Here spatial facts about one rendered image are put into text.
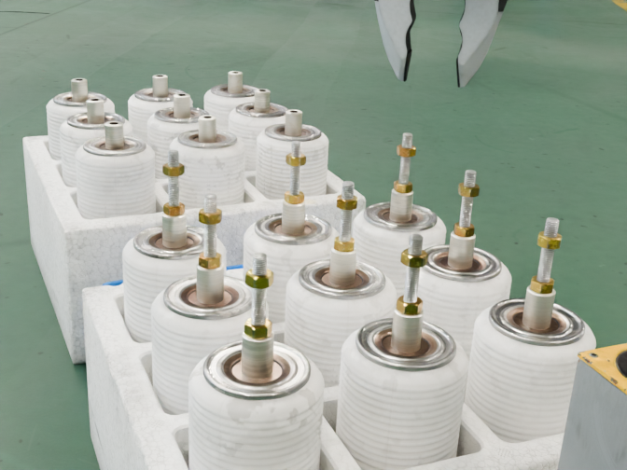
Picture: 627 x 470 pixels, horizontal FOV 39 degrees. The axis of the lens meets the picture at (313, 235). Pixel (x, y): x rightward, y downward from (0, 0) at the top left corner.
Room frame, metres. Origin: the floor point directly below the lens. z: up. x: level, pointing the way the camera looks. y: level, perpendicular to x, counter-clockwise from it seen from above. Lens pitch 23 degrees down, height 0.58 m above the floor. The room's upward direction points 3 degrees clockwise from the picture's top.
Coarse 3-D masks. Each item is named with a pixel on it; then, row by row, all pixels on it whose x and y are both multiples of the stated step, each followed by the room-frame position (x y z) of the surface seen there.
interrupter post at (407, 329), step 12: (396, 312) 0.58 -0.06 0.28; (420, 312) 0.58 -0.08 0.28; (396, 324) 0.58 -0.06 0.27; (408, 324) 0.58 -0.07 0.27; (420, 324) 0.58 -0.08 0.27; (396, 336) 0.58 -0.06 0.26; (408, 336) 0.58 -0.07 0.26; (420, 336) 0.58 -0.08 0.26; (396, 348) 0.58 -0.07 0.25; (408, 348) 0.58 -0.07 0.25
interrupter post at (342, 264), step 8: (336, 256) 0.69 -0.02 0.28; (344, 256) 0.68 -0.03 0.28; (352, 256) 0.69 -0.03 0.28; (336, 264) 0.69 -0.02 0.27; (344, 264) 0.68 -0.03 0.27; (352, 264) 0.69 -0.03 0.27; (336, 272) 0.69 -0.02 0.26; (344, 272) 0.68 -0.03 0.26; (352, 272) 0.69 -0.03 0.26; (336, 280) 0.69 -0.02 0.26; (344, 280) 0.68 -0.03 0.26; (352, 280) 0.69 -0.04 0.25
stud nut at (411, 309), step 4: (400, 296) 0.59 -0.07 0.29; (400, 300) 0.58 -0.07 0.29; (420, 300) 0.59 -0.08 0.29; (400, 304) 0.58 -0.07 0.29; (404, 304) 0.58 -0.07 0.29; (408, 304) 0.58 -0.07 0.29; (412, 304) 0.58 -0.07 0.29; (416, 304) 0.58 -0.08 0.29; (420, 304) 0.58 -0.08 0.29; (396, 308) 0.59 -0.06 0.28; (400, 308) 0.58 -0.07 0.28; (404, 308) 0.58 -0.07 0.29; (408, 308) 0.58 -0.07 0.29; (412, 308) 0.58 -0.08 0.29; (416, 308) 0.58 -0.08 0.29; (420, 308) 0.58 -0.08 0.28; (404, 312) 0.58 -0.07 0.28; (408, 312) 0.58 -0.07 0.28; (412, 312) 0.58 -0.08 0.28; (416, 312) 0.58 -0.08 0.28
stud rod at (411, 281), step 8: (416, 240) 0.58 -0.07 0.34; (416, 248) 0.58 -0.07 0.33; (408, 272) 0.58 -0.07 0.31; (416, 272) 0.58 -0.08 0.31; (408, 280) 0.58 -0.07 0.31; (416, 280) 0.58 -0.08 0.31; (408, 288) 0.58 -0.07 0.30; (416, 288) 0.58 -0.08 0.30; (408, 296) 0.58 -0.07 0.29; (416, 296) 0.58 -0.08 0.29
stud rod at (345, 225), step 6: (342, 186) 0.69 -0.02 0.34; (348, 186) 0.69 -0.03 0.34; (342, 192) 0.69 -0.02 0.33; (348, 192) 0.69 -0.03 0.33; (342, 198) 0.69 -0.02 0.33; (348, 198) 0.69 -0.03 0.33; (342, 210) 0.69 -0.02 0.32; (348, 210) 0.69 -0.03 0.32; (342, 216) 0.69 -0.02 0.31; (348, 216) 0.69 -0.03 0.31; (342, 222) 0.69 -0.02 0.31; (348, 222) 0.69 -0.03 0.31; (342, 228) 0.69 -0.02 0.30; (348, 228) 0.69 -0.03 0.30; (342, 234) 0.69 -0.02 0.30; (348, 234) 0.69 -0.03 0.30; (342, 240) 0.69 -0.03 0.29; (348, 240) 0.69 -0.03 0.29
